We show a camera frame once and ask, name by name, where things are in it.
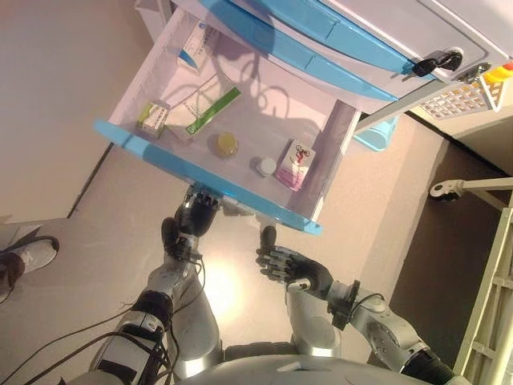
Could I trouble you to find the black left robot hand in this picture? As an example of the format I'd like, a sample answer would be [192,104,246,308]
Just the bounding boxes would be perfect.
[175,190,221,238]

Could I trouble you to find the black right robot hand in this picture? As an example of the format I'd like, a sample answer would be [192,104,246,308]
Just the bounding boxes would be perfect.
[255,245,334,300]

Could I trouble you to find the clear bottle of yellow capsules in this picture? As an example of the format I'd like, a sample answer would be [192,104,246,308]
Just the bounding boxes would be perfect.
[207,132,241,160]

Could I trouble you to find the white capped medicine bottle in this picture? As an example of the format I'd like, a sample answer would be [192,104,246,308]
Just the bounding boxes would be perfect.
[250,156,278,178]

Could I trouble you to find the long green white medicine box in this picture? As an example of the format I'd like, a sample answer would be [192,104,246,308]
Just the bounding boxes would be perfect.
[164,85,242,142]

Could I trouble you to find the small green medicine box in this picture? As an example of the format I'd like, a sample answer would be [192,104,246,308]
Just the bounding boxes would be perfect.
[135,99,172,140]

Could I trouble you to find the pink white medicine box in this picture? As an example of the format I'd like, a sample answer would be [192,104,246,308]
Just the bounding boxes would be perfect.
[273,138,317,189]

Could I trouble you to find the blue white medicine box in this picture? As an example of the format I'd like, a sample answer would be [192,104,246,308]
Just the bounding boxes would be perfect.
[176,19,221,75]

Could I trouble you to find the silver right robot leg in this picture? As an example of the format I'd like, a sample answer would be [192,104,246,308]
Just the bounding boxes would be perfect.
[260,226,344,358]

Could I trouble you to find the silver robot leg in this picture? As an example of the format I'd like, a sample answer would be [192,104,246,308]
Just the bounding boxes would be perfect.
[260,226,344,358]
[161,217,224,380]

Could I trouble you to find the grey robot torso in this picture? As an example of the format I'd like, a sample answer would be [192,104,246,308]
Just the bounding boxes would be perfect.
[160,340,456,385]

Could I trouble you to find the silver left robot leg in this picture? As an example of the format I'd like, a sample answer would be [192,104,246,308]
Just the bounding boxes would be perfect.
[161,217,224,380]

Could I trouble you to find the blue lid waste bin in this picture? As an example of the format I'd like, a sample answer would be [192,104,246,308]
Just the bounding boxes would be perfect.
[352,115,401,154]

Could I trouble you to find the white bed caster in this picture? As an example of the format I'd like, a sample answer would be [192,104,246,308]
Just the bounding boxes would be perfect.
[430,180,466,204]

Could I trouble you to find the black keys in lock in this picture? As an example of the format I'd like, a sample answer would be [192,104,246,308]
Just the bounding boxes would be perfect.
[402,47,464,79]

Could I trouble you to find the yellow container with red lid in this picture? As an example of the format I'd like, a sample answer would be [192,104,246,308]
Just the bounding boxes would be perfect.
[479,62,513,113]

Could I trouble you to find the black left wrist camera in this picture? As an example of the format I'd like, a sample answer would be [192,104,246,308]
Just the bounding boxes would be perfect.
[174,235,202,262]

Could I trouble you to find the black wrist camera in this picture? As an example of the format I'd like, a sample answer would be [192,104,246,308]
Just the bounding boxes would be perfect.
[326,280,361,330]
[174,235,202,262]

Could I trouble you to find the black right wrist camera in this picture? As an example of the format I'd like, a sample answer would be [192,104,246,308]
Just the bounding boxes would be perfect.
[326,280,361,330]

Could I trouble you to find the white wire basket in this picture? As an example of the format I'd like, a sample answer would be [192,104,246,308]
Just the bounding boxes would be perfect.
[416,74,506,121]

